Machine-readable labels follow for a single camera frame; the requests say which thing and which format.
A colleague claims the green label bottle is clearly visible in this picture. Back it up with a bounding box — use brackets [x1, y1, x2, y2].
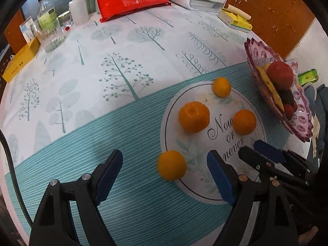
[37, 0, 57, 31]

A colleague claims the dark avocado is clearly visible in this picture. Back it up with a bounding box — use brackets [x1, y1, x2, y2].
[278, 89, 295, 106]

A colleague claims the tree pattern tablecloth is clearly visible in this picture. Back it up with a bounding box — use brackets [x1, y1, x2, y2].
[1, 5, 309, 245]

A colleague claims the small glass jar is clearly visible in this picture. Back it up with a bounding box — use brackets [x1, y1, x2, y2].
[58, 10, 73, 28]

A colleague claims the orange tangerine bottom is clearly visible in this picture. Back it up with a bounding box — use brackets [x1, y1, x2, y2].
[157, 150, 187, 181]

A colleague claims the yellow tissue pack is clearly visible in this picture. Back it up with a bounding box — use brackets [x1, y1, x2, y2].
[217, 9, 252, 33]

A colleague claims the orange tangerine top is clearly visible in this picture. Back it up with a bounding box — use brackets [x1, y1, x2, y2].
[212, 77, 231, 98]

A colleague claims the yellow cardboard box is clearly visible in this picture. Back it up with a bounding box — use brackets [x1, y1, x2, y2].
[2, 38, 40, 83]

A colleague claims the orange tangerine right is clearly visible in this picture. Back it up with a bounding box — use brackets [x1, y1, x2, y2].
[233, 109, 257, 136]

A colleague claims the white squeeze bottle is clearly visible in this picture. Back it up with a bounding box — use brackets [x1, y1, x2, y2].
[68, 0, 89, 25]

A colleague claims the clear glass cup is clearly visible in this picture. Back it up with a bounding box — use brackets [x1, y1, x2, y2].
[30, 19, 65, 52]

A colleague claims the yellow spotted banana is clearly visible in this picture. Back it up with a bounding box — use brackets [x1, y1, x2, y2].
[256, 66, 285, 113]

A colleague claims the red yellow apple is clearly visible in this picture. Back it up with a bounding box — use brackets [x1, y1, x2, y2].
[266, 61, 294, 91]

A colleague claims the orange tangerine left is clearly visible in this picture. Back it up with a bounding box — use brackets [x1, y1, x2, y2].
[178, 101, 210, 133]

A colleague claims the small red apple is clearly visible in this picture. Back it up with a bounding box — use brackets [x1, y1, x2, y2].
[283, 104, 294, 120]

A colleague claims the orange tangerine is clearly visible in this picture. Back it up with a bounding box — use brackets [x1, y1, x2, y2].
[233, 109, 257, 136]
[212, 77, 231, 98]
[178, 101, 210, 133]
[157, 150, 187, 181]

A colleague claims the small white box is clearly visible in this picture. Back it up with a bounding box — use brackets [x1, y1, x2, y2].
[19, 17, 34, 43]

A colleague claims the pink glass fruit bowl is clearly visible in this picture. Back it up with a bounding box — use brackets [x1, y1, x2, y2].
[244, 38, 314, 142]

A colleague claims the cream paper roll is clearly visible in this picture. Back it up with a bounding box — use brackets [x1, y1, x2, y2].
[225, 4, 251, 21]

